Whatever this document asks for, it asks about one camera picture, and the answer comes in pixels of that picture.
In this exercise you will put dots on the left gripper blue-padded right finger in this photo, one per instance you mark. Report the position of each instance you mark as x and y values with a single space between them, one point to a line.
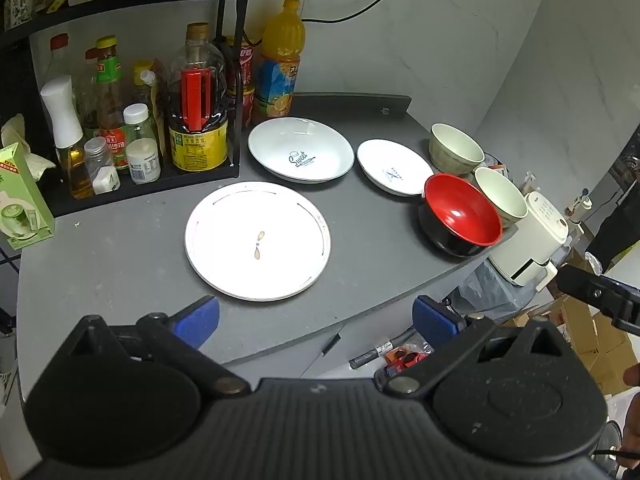
456 340

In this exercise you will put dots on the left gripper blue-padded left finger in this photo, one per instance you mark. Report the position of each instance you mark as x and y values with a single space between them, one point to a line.
176 341

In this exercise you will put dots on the red and black bowl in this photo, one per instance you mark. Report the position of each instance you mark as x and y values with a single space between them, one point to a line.
457 218

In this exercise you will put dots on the large white plate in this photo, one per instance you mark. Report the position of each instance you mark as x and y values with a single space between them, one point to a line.
257 241

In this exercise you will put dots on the cream speckled bowl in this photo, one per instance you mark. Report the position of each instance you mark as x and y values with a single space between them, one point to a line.
503 194
452 151

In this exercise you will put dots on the white Bakery small plate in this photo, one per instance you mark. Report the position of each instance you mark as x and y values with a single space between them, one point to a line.
393 167

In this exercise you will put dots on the white Sweet bakery deep plate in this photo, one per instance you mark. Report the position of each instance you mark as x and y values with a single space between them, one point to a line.
301 150

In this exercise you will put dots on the cardboard box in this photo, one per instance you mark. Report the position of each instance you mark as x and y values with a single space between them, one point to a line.
605 351

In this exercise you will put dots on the white rice cooker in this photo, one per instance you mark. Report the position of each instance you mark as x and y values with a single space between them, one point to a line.
526 256

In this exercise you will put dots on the clear spice shaker jar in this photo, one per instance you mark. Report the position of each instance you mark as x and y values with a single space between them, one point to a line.
100 165

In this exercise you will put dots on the small white cap jar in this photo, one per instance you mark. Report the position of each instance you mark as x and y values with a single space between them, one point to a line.
142 152

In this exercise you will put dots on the green tissue box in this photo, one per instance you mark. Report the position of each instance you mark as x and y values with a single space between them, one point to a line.
25 216

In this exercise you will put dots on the large cooking oil bottle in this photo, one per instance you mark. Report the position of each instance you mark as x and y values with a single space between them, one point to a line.
198 110

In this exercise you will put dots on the green label sauce bottle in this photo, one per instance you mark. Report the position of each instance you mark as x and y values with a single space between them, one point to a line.
110 108

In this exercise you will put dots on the white cap oil sprayer bottle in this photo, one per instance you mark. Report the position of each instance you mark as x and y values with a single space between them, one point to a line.
57 96

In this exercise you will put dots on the red soda can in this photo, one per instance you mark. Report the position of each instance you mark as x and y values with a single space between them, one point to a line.
246 67

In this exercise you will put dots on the orange juice bottle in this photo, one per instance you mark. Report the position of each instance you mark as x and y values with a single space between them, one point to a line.
283 42

